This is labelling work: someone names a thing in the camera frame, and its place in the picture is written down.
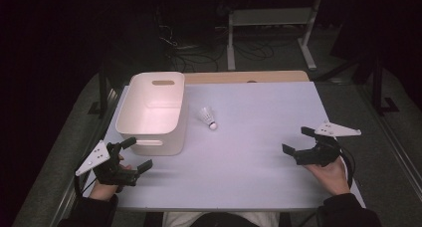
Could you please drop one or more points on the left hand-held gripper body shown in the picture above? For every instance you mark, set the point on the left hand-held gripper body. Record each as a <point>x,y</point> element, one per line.
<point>111,175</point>

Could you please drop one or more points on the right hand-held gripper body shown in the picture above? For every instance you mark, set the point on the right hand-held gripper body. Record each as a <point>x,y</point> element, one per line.
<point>320,154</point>

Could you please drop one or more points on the white plastic storage bin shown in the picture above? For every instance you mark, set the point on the white plastic storage bin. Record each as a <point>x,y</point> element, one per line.
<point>151,120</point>

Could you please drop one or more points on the white shuttlecock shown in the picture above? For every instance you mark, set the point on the white shuttlecock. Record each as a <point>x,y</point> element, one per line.
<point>208,117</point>

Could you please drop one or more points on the person's left hand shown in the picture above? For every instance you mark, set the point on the person's left hand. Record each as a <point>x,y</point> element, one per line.
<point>103,191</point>

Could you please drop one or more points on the person's right hand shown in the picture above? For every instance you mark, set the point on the person's right hand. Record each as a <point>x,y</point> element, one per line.
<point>330,177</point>

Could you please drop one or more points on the black metal stand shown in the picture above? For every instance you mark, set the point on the black metal stand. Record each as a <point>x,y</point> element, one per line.
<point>378,87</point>
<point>103,91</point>

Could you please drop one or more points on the person's torso in white clothing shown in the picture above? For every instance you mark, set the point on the person's torso in white clothing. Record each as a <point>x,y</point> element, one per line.
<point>179,219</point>

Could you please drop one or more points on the white metal desk frame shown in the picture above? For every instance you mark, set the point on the white metal desk frame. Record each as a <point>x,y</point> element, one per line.
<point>272,17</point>

